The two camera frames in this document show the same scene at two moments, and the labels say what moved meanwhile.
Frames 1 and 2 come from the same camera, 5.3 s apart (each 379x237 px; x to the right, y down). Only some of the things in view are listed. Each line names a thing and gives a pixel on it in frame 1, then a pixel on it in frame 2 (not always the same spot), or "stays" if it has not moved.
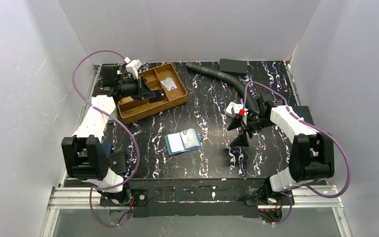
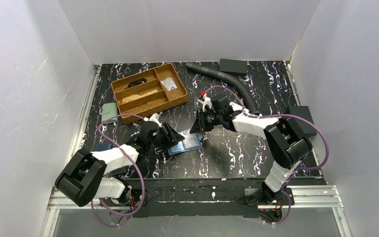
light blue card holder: x=183 y=141 stays
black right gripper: x=244 y=125 → x=200 y=120
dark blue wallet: x=108 y=148 stays
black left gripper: x=140 y=88 → x=169 y=135
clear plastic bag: x=189 y=138 stays
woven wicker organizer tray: x=164 y=77 stays
